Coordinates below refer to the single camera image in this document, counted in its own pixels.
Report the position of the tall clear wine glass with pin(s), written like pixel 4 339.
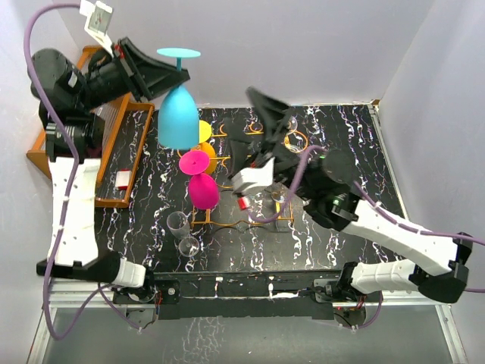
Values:
pixel 292 124

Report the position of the black base bar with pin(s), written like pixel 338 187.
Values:
pixel 256 294

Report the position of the blue plastic wine glass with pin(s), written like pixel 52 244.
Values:
pixel 178 120

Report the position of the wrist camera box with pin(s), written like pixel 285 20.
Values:
pixel 250 181
pixel 98 17

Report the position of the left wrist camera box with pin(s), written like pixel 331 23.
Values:
pixel 98 17

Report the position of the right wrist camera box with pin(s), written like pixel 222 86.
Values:
pixel 250 181

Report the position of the red white small box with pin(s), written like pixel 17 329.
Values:
pixel 122 179

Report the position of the orange plastic wine glass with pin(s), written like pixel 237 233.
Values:
pixel 205 133

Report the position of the short clear wine glass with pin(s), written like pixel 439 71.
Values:
pixel 278 193

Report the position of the clear champagne flute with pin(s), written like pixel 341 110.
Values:
pixel 179 226

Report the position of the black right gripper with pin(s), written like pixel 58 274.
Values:
pixel 270 111

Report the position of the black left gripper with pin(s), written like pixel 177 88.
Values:
pixel 154 77

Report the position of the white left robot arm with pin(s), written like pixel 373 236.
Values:
pixel 73 144

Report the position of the pink plastic wine glass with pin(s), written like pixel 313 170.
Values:
pixel 203 190

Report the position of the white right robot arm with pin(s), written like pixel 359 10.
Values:
pixel 430 263

